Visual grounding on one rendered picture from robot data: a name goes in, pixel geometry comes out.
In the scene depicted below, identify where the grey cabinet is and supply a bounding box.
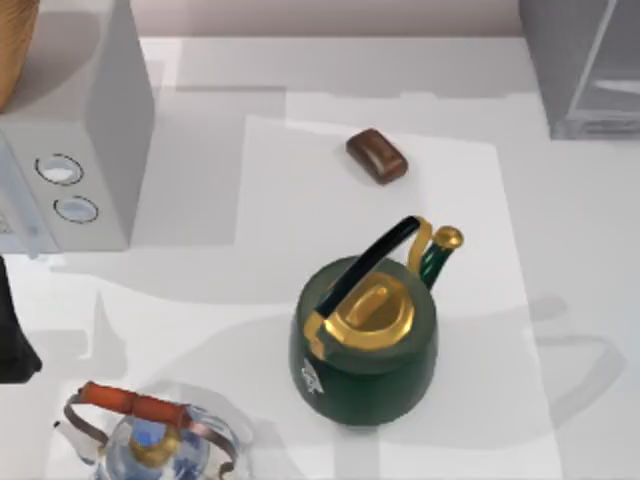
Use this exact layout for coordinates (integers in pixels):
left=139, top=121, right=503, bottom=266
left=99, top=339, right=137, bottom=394
left=518, top=0, right=640, bottom=141

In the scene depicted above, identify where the glass kettle with orange handle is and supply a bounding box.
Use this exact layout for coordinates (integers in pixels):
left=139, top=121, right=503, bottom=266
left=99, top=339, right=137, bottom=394
left=53, top=380, right=257, bottom=480

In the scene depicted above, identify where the green and gold kettle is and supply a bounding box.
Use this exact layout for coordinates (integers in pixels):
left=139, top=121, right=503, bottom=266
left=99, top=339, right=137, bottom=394
left=288, top=215, right=465, bottom=427

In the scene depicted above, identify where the round microwave knob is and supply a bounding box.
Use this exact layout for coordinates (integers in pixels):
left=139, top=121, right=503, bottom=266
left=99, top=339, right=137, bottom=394
left=34, top=153, right=85, bottom=187
left=53, top=195, right=100, bottom=224

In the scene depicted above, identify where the pale microwave oven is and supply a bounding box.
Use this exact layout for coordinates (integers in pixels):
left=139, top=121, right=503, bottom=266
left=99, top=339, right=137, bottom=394
left=0, top=0, right=155, bottom=259

